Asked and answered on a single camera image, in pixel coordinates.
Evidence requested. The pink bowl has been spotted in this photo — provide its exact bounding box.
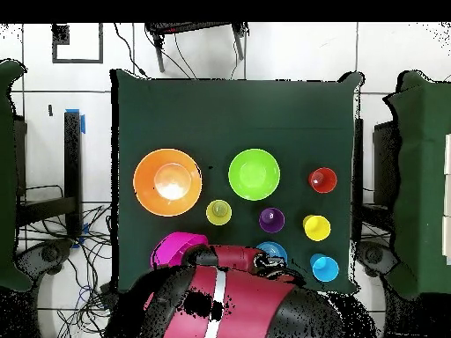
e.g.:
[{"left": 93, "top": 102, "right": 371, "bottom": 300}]
[{"left": 150, "top": 231, "right": 210, "bottom": 270}]

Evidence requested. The pale translucent yellow cup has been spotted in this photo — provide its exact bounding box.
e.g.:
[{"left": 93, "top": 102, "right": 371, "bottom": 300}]
[{"left": 205, "top": 199, "right": 233, "bottom": 226}]

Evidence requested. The green bowl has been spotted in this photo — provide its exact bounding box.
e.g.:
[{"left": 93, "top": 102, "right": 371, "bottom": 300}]
[{"left": 227, "top": 148, "right": 282, "bottom": 202}]

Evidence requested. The purple cup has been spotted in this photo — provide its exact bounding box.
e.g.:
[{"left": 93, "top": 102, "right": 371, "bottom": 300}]
[{"left": 258, "top": 207, "right": 286, "bottom": 234}]

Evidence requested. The dark green tablecloth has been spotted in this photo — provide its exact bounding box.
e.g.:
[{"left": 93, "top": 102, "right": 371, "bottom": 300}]
[{"left": 109, "top": 68, "right": 364, "bottom": 295}]

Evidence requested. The orange bowl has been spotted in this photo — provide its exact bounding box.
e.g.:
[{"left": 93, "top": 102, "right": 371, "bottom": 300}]
[{"left": 132, "top": 148, "right": 203, "bottom": 217}]

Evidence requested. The small blue bowl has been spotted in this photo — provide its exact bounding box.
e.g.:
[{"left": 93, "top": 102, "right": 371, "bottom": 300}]
[{"left": 255, "top": 241, "right": 289, "bottom": 266}]

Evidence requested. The red cup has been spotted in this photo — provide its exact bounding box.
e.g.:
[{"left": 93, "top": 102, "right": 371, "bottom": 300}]
[{"left": 307, "top": 166, "right": 338, "bottom": 195}]

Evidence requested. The blue cup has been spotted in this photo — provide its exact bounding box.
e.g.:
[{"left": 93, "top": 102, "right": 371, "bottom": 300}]
[{"left": 309, "top": 253, "right": 340, "bottom": 283}]

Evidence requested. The blue tape strip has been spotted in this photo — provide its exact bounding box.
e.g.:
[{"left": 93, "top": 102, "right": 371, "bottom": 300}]
[{"left": 64, "top": 107, "right": 86, "bottom": 135}]

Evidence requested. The black stool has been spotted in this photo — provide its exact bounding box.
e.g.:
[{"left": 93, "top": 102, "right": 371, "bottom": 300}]
[{"left": 144, "top": 22, "right": 250, "bottom": 74}]

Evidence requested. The neighbouring green cloth table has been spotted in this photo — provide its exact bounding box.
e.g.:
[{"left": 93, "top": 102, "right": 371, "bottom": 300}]
[
  {"left": 382, "top": 70, "right": 451, "bottom": 301},
  {"left": 0, "top": 59, "right": 33, "bottom": 292}
]

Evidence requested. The tangle of floor cables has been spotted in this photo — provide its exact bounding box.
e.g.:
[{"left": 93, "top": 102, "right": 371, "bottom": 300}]
[{"left": 17, "top": 184, "right": 121, "bottom": 338}]

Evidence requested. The black table frame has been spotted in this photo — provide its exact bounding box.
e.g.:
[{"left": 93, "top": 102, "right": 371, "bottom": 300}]
[{"left": 15, "top": 110, "right": 84, "bottom": 239}]

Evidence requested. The grey robot pedestal foot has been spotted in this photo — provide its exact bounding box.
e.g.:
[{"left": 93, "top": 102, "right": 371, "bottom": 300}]
[
  {"left": 355, "top": 240, "right": 401, "bottom": 279},
  {"left": 15, "top": 239, "right": 73, "bottom": 277}
]

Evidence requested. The black floor cable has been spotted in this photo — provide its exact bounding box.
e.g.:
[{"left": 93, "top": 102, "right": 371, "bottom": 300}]
[{"left": 112, "top": 22, "right": 151, "bottom": 79}]

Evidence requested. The black floor frame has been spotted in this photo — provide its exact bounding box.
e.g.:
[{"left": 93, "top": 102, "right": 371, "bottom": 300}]
[{"left": 51, "top": 23, "right": 104, "bottom": 65}]

